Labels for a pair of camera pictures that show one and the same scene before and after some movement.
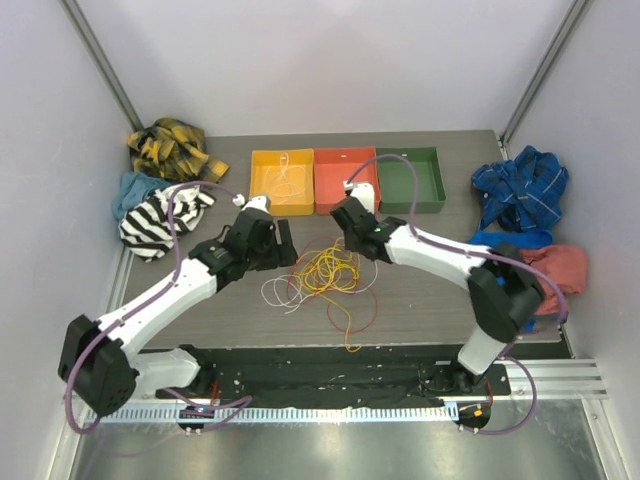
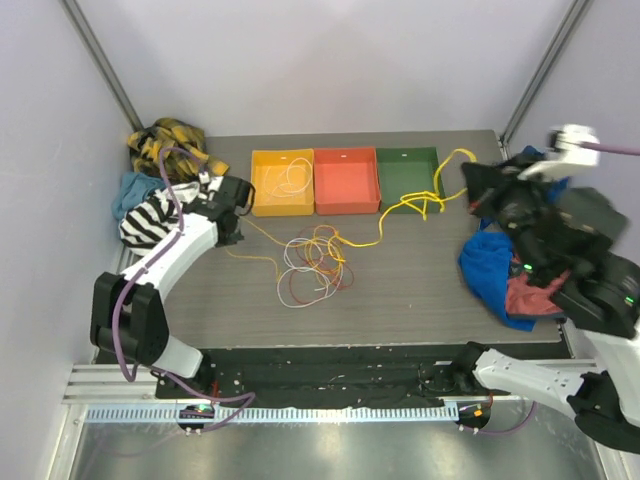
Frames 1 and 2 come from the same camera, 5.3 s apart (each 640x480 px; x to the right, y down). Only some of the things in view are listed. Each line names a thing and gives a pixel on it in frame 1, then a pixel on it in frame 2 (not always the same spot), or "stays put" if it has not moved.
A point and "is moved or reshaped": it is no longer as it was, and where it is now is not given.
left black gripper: x=284 y=253 → x=237 y=238
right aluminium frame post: x=539 y=76 stays put
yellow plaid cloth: x=173 y=149 stays put
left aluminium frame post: x=76 y=15 stays put
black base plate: x=342 y=376 stays put
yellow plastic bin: x=287 y=177 stays put
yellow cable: x=330 y=269 → x=424 y=200
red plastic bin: x=335 y=165 stays put
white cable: x=284 y=290 is moved or reshaped
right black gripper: x=348 y=243 → x=487 y=184
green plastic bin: x=396 y=183 stays put
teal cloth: x=134 y=188 stays put
